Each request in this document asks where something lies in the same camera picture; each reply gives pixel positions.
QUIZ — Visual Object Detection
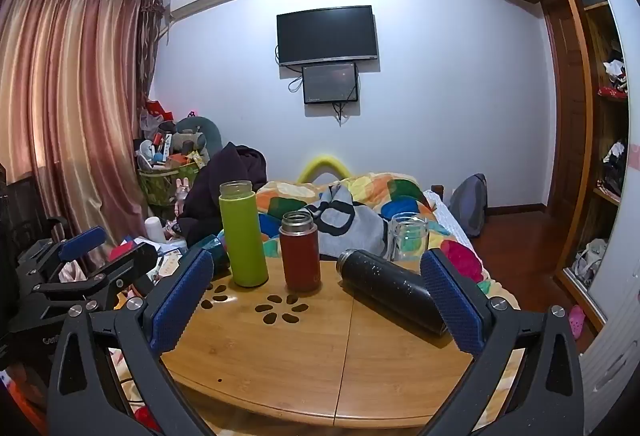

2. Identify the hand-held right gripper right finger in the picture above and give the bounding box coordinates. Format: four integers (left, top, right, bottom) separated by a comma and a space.
419, 248, 585, 436

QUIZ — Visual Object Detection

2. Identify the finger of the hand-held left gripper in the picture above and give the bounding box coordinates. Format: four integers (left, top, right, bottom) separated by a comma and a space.
17, 226, 108, 278
32, 242, 160, 312

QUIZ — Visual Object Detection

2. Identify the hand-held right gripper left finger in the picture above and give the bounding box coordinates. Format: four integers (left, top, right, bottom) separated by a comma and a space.
47, 247, 216, 436

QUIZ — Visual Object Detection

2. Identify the black thermos cup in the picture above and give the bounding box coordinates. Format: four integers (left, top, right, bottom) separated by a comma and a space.
337, 248, 449, 338

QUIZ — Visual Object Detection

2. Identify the clear glass cup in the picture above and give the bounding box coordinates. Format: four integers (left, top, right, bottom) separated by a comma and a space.
387, 212, 430, 263

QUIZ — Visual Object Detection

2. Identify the green cup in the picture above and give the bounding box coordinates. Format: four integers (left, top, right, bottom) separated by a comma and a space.
218, 180, 269, 288

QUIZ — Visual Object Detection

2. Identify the red thermos cup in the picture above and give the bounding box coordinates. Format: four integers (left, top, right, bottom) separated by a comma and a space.
279, 211, 321, 292

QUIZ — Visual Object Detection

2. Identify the green storage basket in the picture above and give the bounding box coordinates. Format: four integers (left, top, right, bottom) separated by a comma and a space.
138, 166, 201, 208

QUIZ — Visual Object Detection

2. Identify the grey backpack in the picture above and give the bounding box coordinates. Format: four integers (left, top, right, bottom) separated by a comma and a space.
448, 173, 488, 238

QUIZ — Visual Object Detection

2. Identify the dark jacket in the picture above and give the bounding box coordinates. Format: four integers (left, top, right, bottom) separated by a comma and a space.
177, 142, 268, 247

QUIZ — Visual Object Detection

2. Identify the colourful patterned blanket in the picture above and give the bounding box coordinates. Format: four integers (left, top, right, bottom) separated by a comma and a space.
255, 172, 521, 312

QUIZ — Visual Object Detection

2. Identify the pink slipper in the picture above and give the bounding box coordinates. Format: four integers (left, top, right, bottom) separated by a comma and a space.
567, 305, 587, 339

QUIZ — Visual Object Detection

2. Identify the grey printed cloth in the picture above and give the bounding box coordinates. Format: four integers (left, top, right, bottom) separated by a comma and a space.
302, 183, 396, 262

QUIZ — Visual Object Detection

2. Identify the grey green plush pillow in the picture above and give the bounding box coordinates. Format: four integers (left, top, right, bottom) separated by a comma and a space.
175, 116, 223, 158

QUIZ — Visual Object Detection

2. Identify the grey bag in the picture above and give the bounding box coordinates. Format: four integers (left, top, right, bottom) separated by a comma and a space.
575, 239, 608, 287

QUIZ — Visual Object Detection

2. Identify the pink curtain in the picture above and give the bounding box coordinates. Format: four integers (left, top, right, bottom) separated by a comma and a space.
0, 0, 166, 277

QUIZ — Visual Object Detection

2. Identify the yellow curved cushion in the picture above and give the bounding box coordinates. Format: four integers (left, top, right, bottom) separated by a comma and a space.
297, 155, 353, 184

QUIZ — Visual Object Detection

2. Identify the wooden wardrobe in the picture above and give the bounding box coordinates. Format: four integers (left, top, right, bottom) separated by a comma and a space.
542, 0, 640, 332

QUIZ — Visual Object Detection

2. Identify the small wall monitor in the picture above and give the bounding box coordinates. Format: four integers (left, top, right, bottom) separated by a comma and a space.
301, 62, 360, 105

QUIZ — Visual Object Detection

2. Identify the wall television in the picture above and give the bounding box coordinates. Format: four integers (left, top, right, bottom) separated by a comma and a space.
276, 5, 379, 67

